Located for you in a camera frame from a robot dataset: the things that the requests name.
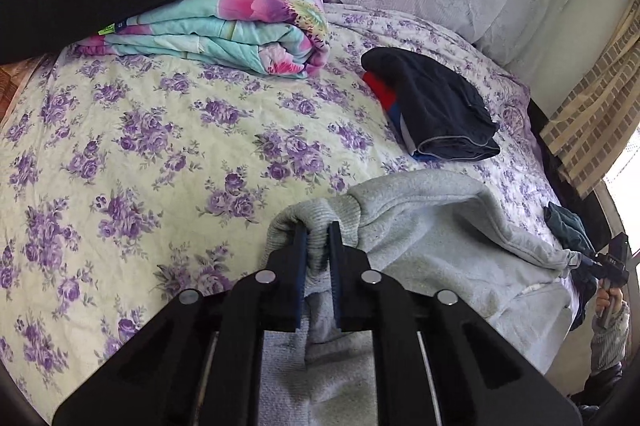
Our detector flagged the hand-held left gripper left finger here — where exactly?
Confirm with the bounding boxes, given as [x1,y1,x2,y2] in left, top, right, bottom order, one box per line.
[52,223,308,426]

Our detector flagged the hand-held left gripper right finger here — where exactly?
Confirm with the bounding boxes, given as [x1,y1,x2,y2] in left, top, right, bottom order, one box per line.
[327,221,583,426]

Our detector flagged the grey fleece sweatshirt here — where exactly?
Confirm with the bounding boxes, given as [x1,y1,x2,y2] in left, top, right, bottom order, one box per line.
[260,169,583,426]

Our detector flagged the folded navy pants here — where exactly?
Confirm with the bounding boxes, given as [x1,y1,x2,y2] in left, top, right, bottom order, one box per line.
[361,47,501,162]

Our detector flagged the person's right hand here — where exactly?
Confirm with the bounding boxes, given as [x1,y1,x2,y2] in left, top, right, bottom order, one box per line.
[595,285,627,332]

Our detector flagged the dark teal garment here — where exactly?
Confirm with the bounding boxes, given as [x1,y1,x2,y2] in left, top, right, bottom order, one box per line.
[544,201,598,257]

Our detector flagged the beige checkered curtain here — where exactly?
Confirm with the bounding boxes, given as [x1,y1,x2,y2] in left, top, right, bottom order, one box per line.
[540,0,640,202]

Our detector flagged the purple floral bedspread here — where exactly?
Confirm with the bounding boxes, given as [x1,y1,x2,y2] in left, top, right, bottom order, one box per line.
[0,3,576,422]

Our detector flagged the folded red blue garment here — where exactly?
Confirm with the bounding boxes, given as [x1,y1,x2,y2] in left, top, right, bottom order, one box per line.
[361,71,436,163]

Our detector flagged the folded teal pink floral blanket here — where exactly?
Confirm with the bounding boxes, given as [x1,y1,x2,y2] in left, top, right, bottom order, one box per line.
[75,0,331,79]

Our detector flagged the orange patterned cloth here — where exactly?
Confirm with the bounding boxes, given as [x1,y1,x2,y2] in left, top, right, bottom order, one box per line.
[0,58,46,127]

